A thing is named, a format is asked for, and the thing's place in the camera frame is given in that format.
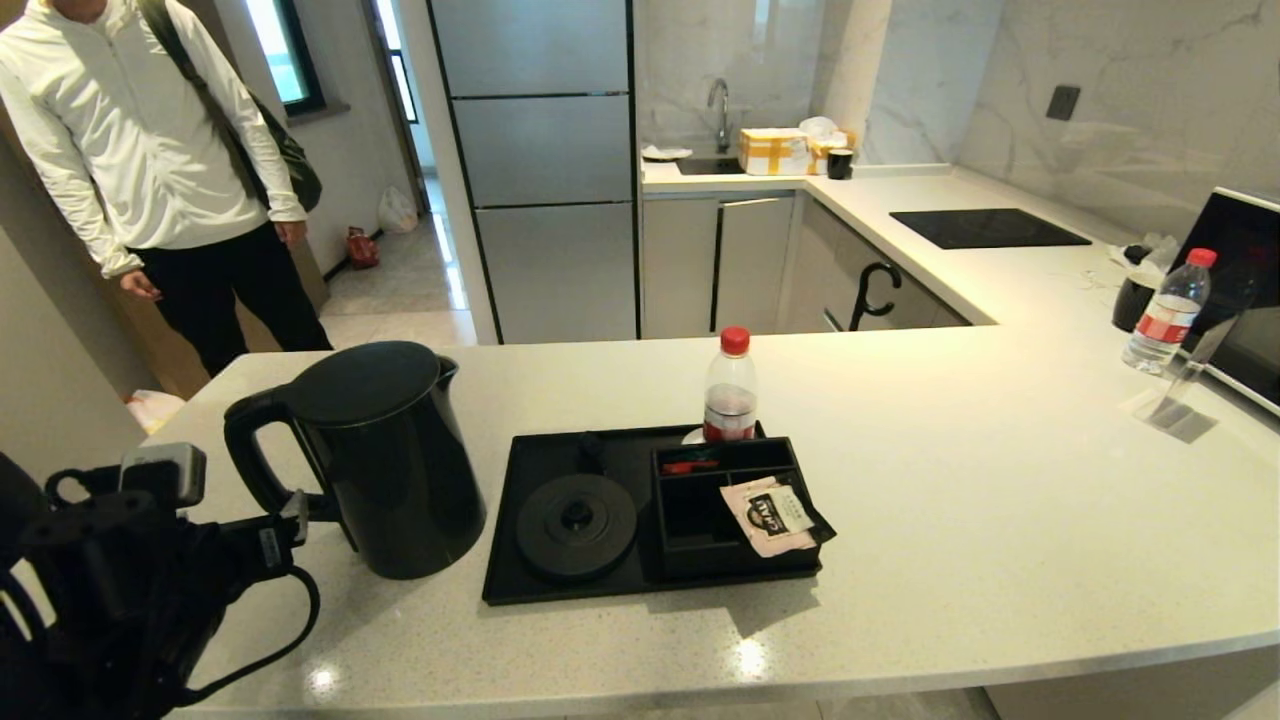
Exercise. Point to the white plate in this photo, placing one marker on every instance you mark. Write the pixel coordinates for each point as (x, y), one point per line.
(666, 152)

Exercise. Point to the black rectangular serving tray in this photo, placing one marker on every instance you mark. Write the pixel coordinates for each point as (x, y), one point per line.
(540, 590)

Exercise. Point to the yellow white striped box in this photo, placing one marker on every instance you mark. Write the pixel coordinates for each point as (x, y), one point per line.
(772, 152)

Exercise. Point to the silver refrigerator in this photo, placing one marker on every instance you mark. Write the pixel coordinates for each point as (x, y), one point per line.
(545, 200)

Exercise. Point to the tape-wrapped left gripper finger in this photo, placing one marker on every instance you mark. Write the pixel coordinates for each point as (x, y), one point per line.
(294, 515)

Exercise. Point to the black microwave oven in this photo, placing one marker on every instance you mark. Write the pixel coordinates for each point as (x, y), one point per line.
(1250, 300)

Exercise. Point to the crumpled white orange plastic bag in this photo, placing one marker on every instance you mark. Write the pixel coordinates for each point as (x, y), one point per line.
(155, 410)

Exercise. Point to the white base cabinet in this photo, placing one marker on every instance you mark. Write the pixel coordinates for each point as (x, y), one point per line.
(750, 265)

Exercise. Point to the black curved faucet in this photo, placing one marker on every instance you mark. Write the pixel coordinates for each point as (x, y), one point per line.
(858, 300)

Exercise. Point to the black round kettle base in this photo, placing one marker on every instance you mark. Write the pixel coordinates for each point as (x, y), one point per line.
(575, 540)

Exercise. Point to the black electric kettle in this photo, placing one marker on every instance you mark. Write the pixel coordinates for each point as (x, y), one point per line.
(400, 470)

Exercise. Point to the chrome sink faucet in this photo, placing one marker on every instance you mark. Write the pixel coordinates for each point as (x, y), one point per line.
(722, 105)

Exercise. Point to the small yellow white box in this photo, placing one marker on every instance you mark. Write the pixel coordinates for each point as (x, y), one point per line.
(822, 155)

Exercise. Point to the red sachet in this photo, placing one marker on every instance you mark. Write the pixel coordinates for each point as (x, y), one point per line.
(688, 466)

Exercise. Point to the dark framed window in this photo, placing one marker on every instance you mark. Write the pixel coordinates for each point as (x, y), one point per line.
(285, 50)

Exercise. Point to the small black cup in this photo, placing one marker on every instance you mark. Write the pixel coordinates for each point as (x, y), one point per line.
(840, 164)

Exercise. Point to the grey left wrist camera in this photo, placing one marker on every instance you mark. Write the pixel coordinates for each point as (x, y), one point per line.
(163, 473)

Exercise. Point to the clear acrylic sign holder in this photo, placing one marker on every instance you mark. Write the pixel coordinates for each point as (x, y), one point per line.
(1185, 385)

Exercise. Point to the black compartment organizer box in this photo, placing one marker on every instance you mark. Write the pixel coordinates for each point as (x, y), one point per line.
(700, 520)

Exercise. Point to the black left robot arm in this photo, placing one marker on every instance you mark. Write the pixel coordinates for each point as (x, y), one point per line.
(100, 600)

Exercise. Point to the large black mug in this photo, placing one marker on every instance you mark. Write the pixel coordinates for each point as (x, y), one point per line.
(1133, 302)

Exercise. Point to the red bag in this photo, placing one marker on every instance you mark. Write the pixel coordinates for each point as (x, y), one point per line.
(362, 248)

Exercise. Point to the dark wall socket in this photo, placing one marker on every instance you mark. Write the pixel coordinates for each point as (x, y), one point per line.
(1063, 102)

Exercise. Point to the water bottle with dark liquid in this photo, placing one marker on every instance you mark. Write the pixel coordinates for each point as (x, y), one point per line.
(730, 395)

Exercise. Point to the black induction cooktop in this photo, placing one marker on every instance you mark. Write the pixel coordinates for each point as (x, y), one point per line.
(985, 228)

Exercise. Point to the clear water bottle red cap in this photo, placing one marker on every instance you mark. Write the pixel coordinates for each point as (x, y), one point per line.
(1165, 320)

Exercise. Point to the dark green shoulder bag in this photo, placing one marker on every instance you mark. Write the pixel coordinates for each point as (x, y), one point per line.
(295, 165)

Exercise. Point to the pink tea bag sachet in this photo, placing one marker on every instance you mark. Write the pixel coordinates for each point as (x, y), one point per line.
(770, 515)

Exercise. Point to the person in white jacket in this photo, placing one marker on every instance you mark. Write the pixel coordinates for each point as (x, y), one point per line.
(150, 150)

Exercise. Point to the white round coaster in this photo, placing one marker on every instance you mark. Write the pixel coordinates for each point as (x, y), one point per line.
(692, 436)

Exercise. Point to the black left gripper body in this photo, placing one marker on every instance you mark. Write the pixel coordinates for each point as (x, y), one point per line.
(245, 555)

